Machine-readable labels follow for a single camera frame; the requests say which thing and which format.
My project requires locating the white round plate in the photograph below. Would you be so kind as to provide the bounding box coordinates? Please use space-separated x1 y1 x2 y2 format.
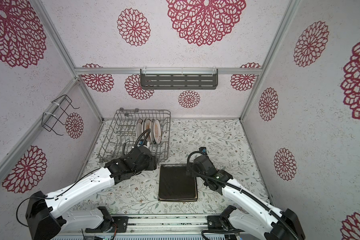
135 119 143 138
143 119 152 143
154 120 162 145
150 119 156 145

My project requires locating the white square plate black rim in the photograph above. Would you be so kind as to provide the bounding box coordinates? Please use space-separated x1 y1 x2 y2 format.
158 193 198 202

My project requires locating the floral patterned rectangular plate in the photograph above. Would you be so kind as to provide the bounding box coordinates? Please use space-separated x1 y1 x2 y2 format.
158 196 198 202

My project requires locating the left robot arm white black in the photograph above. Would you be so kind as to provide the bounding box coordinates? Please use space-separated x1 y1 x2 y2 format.
26 146 157 240

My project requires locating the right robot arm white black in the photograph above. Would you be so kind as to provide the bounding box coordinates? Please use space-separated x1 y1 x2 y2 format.
187 151 306 240

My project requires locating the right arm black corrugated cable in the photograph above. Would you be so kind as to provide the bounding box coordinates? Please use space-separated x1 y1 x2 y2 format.
186 146 301 240

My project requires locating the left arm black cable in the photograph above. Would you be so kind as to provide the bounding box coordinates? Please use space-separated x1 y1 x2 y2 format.
133 128 152 149

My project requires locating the grey wire dish rack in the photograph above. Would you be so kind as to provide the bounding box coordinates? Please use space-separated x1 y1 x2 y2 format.
98 108 171 164

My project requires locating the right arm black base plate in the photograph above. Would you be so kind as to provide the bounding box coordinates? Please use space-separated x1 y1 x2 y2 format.
202 205 247 234

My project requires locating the aluminium mounting rail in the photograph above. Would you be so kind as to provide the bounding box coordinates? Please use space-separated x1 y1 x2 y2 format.
61 215 208 234

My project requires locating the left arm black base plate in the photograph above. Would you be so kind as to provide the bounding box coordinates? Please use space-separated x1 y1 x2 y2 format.
84 216 129 233

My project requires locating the grey slotted wall shelf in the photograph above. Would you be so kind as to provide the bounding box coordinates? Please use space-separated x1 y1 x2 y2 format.
140 69 219 90

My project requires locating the black wire wall holder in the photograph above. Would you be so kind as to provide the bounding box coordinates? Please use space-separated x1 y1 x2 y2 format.
41 95 79 136

